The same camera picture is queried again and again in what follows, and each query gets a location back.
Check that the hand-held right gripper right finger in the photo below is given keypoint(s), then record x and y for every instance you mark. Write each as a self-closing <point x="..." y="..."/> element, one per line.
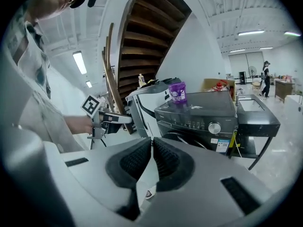
<point x="201" y="193"/>

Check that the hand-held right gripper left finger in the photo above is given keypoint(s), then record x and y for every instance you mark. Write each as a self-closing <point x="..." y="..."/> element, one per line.
<point x="99" y="185"/>

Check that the white tray with blue item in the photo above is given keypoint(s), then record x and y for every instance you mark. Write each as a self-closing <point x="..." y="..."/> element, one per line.
<point x="164" y="124"/>

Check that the wooden desk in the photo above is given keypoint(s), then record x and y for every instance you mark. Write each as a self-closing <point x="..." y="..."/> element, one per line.
<point x="282" y="89"/>

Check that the red-capped plastic jug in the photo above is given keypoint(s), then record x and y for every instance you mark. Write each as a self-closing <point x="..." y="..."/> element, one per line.
<point x="221" y="86"/>

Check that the green and white patterned shirt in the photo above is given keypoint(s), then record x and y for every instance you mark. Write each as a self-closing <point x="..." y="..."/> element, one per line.
<point x="35" y="91"/>

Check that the brown cardboard box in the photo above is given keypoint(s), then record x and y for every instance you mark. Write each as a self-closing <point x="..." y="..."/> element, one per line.
<point x="208" y="84"/>

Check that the black cabinet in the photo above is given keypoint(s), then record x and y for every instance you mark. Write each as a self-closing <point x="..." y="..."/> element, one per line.
<point x="242" y="77"/>

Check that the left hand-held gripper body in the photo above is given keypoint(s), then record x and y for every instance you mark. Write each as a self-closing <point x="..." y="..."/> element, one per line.
<point x="91" y="105"/>

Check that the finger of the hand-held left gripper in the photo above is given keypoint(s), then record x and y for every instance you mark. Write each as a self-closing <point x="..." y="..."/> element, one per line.
<point x="118" y="117"/>

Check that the person's left forearm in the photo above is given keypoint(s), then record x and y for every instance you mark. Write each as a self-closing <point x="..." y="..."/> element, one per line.
<point x="78" y="124"/>

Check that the wooden chair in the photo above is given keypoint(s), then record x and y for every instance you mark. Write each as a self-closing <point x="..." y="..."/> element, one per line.
<point x="255" y="85"/>

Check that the standing fan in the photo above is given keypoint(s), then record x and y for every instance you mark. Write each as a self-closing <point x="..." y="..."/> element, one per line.
<point x="252" y="70"/>

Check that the white roller door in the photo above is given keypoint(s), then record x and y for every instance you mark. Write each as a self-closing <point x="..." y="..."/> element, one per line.
<point x="236" y="63"/>

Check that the spilled white powder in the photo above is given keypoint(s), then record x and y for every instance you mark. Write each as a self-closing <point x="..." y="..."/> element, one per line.
<point x="196" y="107"/>

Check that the ceiling tube light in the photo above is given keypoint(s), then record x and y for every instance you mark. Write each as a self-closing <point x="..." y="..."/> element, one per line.
<point x="89" y="84"/>
<point x="266" y="48"/>
<point x="237" y="50"/>
<point x="292" y="33"/>
<point x="251" y="32"/>
<point x="79" y="63"/>

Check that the beige bottle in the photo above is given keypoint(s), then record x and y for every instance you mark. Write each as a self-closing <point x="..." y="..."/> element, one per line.
<point x="141" y="80"/>

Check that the white washing machine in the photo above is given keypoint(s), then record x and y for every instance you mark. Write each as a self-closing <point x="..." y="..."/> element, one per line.
<point x="144" y="117"/>

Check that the purple plastic tub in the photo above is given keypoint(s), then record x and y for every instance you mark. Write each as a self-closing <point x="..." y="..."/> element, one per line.
<point x="178" y="92"/>

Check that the dark wooden staircase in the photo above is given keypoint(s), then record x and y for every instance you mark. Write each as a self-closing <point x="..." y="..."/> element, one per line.
<point x="146" y="32"/>

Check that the black metal stand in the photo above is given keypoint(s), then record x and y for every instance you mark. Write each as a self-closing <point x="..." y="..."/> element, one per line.
<point x="258" y="124"/>

